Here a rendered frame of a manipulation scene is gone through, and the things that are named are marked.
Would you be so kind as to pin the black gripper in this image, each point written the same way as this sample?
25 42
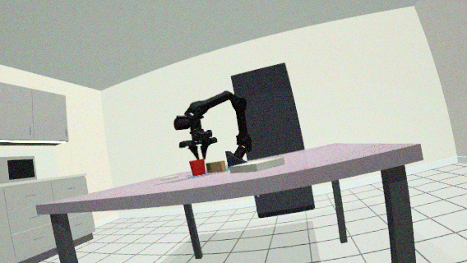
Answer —
192 144

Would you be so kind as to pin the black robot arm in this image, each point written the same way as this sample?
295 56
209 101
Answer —
198 108

